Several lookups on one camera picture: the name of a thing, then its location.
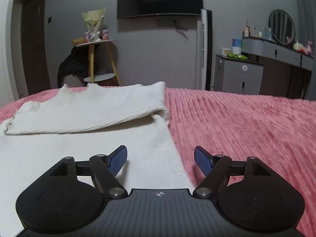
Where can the blue white tissue pack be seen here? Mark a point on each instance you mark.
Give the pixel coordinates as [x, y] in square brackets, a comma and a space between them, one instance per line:
[236, 46]

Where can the dark wooden door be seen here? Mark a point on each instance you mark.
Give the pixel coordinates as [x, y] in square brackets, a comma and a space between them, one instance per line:
[33, 46]

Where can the white tower fan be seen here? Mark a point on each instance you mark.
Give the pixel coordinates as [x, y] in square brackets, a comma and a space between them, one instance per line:
[204, 50]

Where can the grey vanity desk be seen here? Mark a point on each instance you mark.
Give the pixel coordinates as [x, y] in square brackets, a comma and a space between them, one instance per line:
[286, 72]

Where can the grey small cabinet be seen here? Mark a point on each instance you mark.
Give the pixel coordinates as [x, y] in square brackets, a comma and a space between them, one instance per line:
[237, 76]

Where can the white knit sweater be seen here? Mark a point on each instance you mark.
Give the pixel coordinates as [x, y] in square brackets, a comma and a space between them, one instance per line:
[81, 124]

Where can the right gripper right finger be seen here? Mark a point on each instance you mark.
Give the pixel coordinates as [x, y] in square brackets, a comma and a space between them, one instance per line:
[206, 161]

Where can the yellow legged side table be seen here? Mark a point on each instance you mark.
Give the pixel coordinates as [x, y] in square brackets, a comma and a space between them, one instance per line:
[101, 62]

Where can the round vanity mirror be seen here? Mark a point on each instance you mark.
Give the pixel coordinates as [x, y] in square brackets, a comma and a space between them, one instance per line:
[283, 27]

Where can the white wardrobe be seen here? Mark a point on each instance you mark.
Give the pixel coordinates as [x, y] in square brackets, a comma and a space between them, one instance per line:
[8, 90]

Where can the paper wrapped flower bouquet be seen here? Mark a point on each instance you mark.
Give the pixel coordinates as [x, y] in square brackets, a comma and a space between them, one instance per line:
[94, 22]

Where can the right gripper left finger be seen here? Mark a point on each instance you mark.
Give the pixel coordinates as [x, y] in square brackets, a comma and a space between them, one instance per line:
[104, 165]

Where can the pink ribbed bed blanket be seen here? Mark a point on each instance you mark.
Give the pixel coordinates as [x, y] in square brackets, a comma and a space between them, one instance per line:
[279, 131]

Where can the black garment on chair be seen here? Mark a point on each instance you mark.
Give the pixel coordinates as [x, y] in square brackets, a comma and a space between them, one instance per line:
[77, 63]

